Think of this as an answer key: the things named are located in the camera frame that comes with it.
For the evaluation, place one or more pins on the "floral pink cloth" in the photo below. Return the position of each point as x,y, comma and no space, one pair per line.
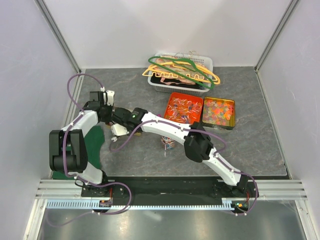
175,72

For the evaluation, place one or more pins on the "orange tray of lollipops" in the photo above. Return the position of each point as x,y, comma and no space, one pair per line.
184,109

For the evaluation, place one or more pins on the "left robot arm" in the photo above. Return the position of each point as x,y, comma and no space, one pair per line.
86,119

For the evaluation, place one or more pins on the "clear glass jar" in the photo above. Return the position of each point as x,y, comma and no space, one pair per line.
168,143

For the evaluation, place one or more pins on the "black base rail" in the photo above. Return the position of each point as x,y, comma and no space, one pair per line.
211,186

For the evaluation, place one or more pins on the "orange clothes hanger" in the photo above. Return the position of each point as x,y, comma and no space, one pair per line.
185,73

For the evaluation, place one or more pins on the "black garment in basket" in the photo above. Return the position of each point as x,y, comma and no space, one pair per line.
175,83

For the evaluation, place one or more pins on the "yellow clothes hanger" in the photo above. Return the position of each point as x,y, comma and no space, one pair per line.
192,71

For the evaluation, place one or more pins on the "white plastic basket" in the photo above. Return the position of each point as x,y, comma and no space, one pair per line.
181,58

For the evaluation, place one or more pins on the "green clothes hanger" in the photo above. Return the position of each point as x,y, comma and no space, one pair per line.
185,71

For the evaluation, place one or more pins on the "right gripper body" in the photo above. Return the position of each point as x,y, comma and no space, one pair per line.
128,132

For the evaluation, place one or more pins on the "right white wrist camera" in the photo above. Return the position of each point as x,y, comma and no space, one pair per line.
118,131

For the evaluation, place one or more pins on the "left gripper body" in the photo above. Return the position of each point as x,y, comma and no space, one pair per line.
108,110

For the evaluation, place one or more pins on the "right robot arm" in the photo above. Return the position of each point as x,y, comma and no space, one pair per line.
195,140

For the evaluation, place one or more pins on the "gold tin of gummies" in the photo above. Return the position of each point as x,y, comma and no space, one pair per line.
218,113

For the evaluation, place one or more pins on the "grey cable duct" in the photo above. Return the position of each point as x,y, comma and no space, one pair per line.
95,204

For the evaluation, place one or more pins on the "green cloth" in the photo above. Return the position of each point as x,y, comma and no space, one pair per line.
96,140

